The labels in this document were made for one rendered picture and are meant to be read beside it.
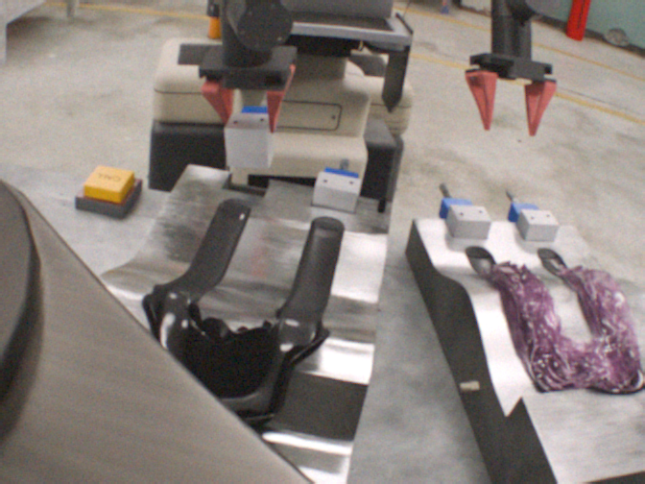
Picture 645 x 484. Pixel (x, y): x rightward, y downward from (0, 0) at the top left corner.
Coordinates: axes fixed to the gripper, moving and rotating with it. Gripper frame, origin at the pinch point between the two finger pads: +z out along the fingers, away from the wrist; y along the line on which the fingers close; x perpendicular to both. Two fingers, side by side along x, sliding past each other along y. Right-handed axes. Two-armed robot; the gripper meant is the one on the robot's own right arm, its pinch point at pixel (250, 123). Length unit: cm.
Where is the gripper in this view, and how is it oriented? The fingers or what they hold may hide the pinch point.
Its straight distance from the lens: 89.6
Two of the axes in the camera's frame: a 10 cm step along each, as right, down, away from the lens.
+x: 1.5, -6.4, 7.5
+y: 9.9, 0.9, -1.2
